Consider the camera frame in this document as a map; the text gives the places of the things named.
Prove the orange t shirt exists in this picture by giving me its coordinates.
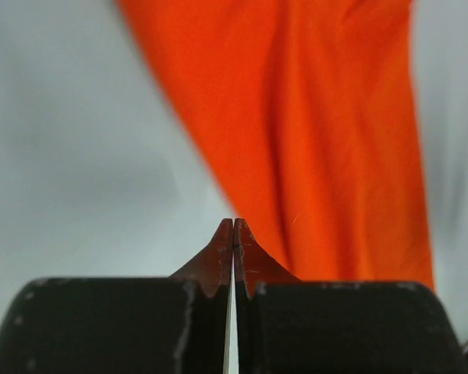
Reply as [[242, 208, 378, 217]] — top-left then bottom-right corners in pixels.
[[119, 1, 434, 287]]

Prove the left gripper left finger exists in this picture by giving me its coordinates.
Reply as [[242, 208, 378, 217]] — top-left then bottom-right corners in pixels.
[[0, 219, 233, 373]]

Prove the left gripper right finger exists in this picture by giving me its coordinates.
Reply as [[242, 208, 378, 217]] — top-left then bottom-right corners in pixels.
[[233, 219, 468, 373]]

